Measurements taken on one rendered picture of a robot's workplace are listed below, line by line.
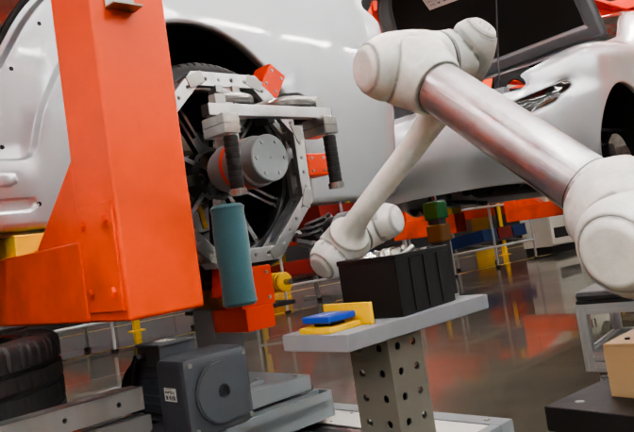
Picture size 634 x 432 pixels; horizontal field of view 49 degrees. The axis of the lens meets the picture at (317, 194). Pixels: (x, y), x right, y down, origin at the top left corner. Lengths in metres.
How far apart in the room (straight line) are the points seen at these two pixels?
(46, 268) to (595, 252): 1.09
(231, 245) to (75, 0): 0.70
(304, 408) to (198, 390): 0.60
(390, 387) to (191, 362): 0.46
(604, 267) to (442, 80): 0.48
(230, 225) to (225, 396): 0.43
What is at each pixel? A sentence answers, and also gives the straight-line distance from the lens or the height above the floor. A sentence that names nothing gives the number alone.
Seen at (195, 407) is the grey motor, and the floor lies 0.30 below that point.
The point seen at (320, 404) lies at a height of 0.14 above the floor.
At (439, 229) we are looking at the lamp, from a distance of 1.51.
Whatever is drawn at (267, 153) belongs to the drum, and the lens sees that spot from 1.83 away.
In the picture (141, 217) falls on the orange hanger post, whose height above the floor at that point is 0.70.
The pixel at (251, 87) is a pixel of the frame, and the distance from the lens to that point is 2.04.
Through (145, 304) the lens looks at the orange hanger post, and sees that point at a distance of 1.30.
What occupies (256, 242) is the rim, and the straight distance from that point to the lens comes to 2.06.
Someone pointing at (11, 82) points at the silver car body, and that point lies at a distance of 1.87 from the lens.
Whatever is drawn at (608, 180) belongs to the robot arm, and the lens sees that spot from 1.05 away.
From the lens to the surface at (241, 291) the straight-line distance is 1.75.
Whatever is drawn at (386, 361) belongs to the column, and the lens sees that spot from 1.32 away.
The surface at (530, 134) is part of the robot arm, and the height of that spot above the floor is 0.73.
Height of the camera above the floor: 0.61
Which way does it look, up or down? 4 degrees up
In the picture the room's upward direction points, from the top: 9 degrees counter-clockwise
